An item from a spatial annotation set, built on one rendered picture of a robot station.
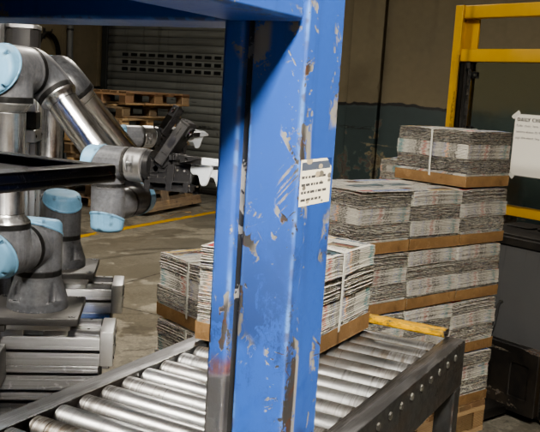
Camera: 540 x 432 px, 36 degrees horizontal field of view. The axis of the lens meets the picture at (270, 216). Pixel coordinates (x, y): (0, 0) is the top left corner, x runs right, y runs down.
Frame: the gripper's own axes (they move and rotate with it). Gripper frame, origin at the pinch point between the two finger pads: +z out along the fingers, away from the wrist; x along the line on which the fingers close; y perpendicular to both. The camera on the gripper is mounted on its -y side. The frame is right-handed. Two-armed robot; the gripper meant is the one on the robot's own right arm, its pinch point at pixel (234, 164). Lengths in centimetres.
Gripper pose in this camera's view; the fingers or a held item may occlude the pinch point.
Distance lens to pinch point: 175.5
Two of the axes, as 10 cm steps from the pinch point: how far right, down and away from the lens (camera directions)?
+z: 9.5, 1.0, -3.0
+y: -1.0, 9.9, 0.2
